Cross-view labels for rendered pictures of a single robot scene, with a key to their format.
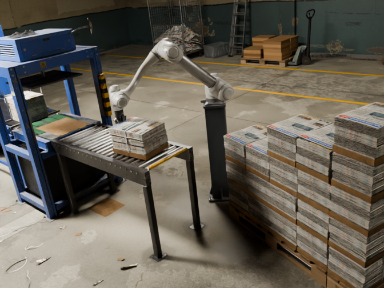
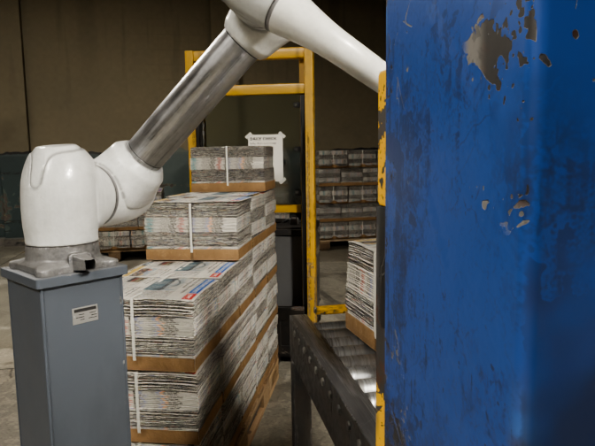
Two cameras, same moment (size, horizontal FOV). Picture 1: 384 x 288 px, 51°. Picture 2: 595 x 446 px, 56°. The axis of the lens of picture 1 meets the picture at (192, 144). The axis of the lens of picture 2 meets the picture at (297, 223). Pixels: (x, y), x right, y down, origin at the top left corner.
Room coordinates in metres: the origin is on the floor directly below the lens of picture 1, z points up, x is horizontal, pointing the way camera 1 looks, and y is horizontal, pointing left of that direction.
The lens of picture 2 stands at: (4.29, 0.92, 1.24)
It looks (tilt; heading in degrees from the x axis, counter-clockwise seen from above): 7 degrees down; 216
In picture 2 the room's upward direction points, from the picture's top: 1 degrees counter-clockwise
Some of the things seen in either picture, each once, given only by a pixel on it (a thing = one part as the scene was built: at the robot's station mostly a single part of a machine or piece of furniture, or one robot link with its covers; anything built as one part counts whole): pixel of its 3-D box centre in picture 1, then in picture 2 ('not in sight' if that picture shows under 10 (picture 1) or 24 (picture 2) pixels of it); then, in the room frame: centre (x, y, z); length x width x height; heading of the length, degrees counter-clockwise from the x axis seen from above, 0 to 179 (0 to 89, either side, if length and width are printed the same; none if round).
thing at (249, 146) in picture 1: (287, 195); (197, 361); (2.75, -0.72, 0.42); 1.17 x 0.39 x 0.83; 28
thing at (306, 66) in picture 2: not in sight; (307, 200); (1.57, -0.98, 0.97); 0.09 x 0.09 x 1.75; 28
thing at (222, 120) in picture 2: not in sight; (251, 149); (1.71, -1.28, 1.27); 0.57 x 0.01 x 0.65; 118
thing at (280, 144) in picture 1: (299, 139); (200, 227); (2.64, -0.78, 0.95); 0.38 x 0.29 x 0.23; 119
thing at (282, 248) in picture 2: not in sight; (266, 280); (1.40, -1.44, 0.40); 0.69 x 0.55 x 0.80; 118
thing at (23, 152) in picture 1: (64, 160); not in sight; (4.04, 1.41, 0.38); 0.94 x 0.69 x 0.63; 136
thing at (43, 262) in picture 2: (212, 99); (66, 255); (3.59, -0.23, 1.03); 0.22 x 0.18 x 0.06; 82
